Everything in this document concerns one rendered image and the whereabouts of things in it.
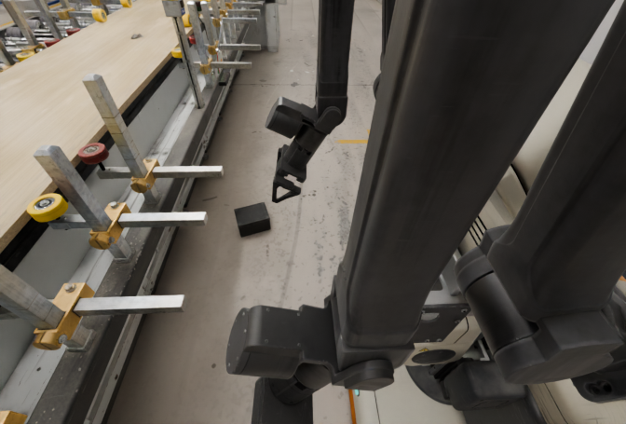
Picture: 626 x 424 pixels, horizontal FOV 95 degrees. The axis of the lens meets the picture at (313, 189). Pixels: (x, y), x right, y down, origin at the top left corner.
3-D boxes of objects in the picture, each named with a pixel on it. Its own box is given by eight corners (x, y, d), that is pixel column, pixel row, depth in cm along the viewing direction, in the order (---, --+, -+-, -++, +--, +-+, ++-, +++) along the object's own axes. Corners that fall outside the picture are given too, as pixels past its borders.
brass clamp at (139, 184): (163, 169, 110) (158, 158, 106) (150, 193, 100) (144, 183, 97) (146, 169, 109) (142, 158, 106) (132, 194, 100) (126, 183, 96)
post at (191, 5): (214, 88, 184) (195, 0, 151) (212, 90, 181) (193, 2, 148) (209, 88, 184) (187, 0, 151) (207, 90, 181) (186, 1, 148)
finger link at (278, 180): (260, 203, 66) (278, 175, 61) (264, 184, 71) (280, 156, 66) (286, 213, 68) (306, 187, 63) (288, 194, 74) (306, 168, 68)
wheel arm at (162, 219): (209, 219, 89) (205, 210, 86) (206, 228, 86) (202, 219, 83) (61, 222, 86) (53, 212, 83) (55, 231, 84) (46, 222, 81)
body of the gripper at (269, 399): (253, 430, 31) (283, 412, 27) (263, 335, 39) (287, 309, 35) (306, 435, 34) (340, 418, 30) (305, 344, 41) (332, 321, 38)
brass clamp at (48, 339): (98, 292, 73) (88, 281, 70) (67, 349, 63) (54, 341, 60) (73, 293, 73) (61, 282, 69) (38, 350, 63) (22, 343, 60)
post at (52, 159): (141, 263, 96) (57, 143, 63) (137, 272, 93) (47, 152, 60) (130, 263, 96) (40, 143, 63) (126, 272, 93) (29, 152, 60)
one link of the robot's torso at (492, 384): (449, 307, 96) (481, 267, 79) (491, 413, 75) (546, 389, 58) (370, 309, 95) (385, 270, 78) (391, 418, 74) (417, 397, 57)
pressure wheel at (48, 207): (44, 239, 83) (17, 212, 75) (62, 217, 89) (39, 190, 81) (71, 239, 83) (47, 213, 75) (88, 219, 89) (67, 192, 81)
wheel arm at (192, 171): (224, 173, 108) (222, 164, 106) (223, 179, 106) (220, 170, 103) (105, 174, 106) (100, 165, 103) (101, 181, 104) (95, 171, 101)
